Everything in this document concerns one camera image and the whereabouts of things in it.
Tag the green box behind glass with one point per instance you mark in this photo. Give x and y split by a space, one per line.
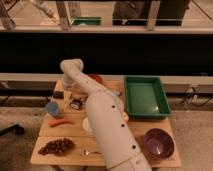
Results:
91 21

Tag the silver fork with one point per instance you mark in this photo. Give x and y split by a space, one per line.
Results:
85 152

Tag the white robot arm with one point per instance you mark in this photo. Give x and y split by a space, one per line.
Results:
104 110

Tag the bunch of dark grapes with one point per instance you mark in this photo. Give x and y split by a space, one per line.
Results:
57 147

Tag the blue plastic cup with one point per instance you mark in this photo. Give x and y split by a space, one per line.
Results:
53 109

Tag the orange carrot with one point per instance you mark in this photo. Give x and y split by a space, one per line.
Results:
57 122

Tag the black tape measure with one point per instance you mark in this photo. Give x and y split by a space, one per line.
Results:
76 104

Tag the black eraser block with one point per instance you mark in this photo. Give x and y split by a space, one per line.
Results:
58 95

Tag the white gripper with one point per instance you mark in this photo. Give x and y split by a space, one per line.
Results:
67 87

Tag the red bowl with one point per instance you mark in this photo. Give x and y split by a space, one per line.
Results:
96 77

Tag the red yellow apple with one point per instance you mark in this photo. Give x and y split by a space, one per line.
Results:
125 117

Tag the purple bowl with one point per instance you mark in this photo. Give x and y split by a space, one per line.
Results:
158 143

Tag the white plastic cup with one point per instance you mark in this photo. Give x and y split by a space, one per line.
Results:
86 125

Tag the green plastic tray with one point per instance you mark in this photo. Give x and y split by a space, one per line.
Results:
145 98

